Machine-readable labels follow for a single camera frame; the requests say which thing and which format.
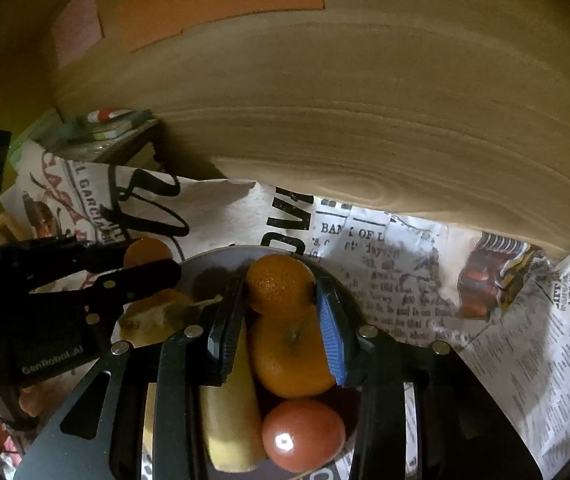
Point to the stack of notebooks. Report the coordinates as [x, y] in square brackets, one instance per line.
[110, 132]

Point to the newspaper mat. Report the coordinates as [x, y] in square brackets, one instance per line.
[515, 360]

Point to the large orange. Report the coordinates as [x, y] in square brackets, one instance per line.
[290, 355]

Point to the peeled banana piece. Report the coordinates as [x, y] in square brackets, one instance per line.
[230, 420]

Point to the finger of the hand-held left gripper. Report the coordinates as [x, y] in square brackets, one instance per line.
[135, 279]
[70, 255]

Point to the red tomato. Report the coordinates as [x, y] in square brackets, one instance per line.
[302, 435]

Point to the orange sticky note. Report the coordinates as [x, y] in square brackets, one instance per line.
[225, 10]

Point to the red white tube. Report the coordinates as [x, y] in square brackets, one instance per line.
[110, 114]

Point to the printed paper bag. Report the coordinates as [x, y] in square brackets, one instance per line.
[205, 200]

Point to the small orange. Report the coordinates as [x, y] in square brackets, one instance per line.
[277, 285]
[147, 252]

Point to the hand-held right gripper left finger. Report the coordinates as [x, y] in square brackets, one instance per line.
[222, 347]

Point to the pink sticky note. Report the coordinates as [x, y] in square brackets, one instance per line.
[77, 27]

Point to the round brown plate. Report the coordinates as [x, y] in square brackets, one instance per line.
[212, 272]

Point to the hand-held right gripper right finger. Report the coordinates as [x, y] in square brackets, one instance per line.
[330, 340]

